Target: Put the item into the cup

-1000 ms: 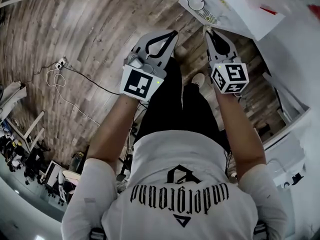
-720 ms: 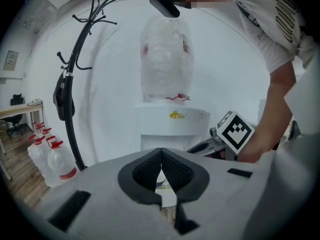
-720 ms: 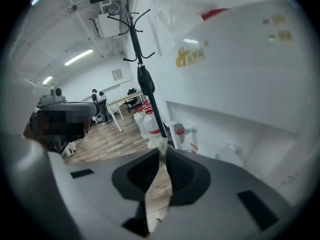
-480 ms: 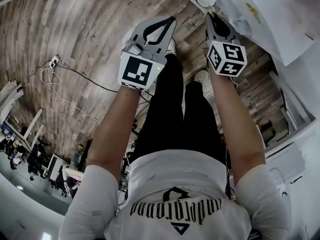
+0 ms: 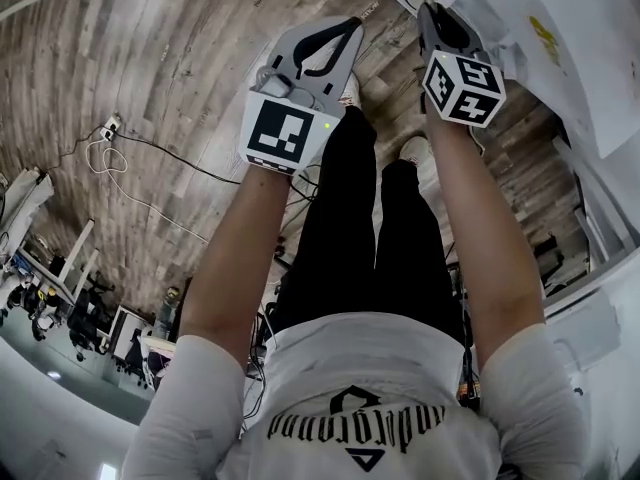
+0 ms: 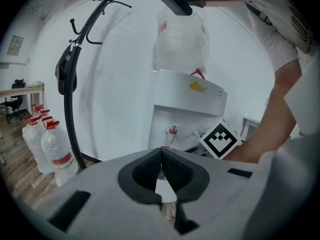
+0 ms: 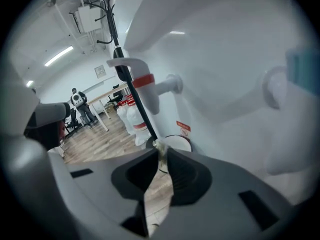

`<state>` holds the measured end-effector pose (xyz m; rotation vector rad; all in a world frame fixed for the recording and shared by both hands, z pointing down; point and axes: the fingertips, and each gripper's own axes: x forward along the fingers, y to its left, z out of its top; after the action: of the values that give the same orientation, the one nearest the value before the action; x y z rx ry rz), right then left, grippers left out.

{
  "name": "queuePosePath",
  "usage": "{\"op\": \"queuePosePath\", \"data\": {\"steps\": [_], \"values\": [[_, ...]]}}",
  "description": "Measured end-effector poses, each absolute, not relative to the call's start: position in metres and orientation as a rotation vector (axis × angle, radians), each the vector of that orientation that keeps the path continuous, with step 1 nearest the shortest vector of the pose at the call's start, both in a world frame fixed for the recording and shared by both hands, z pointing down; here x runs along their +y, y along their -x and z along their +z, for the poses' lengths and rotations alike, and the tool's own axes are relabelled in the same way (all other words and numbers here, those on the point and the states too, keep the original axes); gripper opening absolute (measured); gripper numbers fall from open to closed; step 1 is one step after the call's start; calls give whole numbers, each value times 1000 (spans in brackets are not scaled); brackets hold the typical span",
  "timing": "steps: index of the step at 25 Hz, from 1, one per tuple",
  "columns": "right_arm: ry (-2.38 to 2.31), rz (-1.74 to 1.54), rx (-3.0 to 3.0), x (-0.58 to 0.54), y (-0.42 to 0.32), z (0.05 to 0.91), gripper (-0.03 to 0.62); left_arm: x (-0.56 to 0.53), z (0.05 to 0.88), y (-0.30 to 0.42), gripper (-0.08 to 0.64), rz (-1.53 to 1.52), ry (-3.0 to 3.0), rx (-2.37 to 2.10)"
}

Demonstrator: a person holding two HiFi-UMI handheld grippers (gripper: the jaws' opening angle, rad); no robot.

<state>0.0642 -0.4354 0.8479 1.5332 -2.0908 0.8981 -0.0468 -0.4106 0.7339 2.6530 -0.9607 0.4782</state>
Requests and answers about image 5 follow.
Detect black floor cable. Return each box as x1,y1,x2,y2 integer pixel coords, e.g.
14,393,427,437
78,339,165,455
46,129,242,187

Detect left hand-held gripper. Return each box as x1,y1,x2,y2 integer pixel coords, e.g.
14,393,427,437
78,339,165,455
238,16,365,174

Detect person's right forearm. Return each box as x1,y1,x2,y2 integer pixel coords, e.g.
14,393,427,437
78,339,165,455
426,111,547,370

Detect black trousers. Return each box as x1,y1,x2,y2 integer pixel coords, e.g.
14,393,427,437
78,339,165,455
269,104,467,345

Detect white printed t-shirt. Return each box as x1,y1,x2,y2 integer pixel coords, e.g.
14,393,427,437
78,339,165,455
121,311,592,480

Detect person's left forearm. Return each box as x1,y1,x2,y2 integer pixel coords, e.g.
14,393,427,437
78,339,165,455
178,164,294,370

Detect black gripper cable bundle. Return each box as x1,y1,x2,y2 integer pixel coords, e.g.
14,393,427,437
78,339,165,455
285,163,322,205

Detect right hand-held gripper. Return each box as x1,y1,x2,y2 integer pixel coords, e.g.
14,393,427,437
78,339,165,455
418,1,507,128

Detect white leg desk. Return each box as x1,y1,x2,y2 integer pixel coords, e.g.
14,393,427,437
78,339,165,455
13,216,102,305

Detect white power strip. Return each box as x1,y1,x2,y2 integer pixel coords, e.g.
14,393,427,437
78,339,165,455
99,114,124,142

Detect black office chair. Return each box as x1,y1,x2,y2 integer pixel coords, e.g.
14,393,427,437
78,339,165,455
66,286,115,365

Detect white floor cable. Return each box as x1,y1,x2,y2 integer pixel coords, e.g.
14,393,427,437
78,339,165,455
84,136,212,245

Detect white shoe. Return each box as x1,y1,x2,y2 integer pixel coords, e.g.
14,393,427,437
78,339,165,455
339,69,363,111
397,134,438,170

